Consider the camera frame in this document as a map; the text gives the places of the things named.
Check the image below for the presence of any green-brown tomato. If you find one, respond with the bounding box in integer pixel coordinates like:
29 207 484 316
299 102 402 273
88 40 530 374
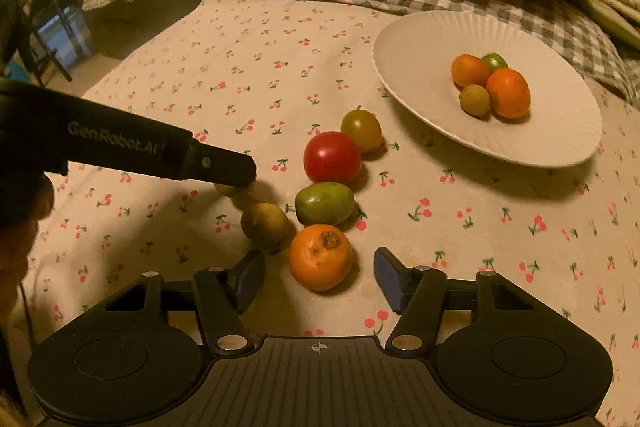
340 107 383 153

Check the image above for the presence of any person's left hand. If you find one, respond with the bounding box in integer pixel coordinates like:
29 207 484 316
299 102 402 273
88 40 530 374
0 168 55 228

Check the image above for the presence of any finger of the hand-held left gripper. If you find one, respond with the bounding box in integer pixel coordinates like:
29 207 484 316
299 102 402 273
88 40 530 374
183 140 258 188

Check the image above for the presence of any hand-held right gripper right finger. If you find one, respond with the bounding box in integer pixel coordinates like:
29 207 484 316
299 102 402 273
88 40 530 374
374 247 576 354

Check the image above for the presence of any person's left forearm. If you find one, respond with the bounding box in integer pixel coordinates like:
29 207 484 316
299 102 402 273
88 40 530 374
0 216 40 388

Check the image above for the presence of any red tomato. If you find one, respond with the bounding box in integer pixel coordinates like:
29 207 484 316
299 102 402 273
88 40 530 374
303 131 363 186

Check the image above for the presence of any black folding chair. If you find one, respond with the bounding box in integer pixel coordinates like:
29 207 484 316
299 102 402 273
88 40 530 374
14 0 74 84

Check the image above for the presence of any green oval fruit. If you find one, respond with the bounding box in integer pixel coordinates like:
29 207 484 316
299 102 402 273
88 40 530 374
294 182 356 227

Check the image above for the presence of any blemished orange tangerine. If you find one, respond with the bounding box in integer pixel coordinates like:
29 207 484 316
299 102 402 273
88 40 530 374
288 224 353 292

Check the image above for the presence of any small green fruit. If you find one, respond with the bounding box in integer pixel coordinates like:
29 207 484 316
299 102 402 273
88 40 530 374
482 52 509 73

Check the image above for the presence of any small yellow-brown fruit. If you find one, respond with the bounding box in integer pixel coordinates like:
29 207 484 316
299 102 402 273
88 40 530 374
214 181 275 214

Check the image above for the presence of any brown-green oval fruit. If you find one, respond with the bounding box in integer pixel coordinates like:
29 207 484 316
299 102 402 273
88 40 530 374
240 202 291 253

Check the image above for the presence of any large orange tangerine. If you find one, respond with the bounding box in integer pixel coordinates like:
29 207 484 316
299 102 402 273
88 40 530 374
485 68 531 120

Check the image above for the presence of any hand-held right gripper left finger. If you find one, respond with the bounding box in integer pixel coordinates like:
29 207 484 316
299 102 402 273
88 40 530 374
102 249 267 356

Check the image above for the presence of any small orange tangerine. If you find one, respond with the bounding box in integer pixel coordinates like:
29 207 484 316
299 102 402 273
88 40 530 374
451 54 492 88

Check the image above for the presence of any white paper plate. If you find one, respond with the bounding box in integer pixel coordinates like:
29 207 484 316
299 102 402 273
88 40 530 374
372 10 604 168

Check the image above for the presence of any cherry print tablecloth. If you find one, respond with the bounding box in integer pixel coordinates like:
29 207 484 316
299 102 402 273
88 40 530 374
22 0 640 427

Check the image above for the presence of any small yellow-green fruit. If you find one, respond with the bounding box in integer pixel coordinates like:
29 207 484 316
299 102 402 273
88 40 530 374
459 84 491 117

